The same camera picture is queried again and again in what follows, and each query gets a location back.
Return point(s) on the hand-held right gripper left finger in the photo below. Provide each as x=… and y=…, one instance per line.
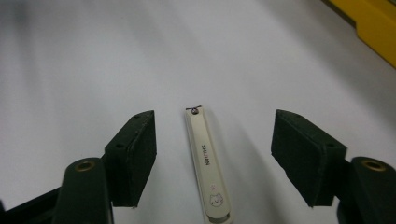
x=137, y=155

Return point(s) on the white nail clipper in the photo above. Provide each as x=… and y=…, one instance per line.
x=207, y=161

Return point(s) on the yellow black organizer cabinet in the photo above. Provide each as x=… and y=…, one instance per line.
x=373, y=28

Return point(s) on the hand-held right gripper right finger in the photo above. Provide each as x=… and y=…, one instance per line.
x=302, y=155

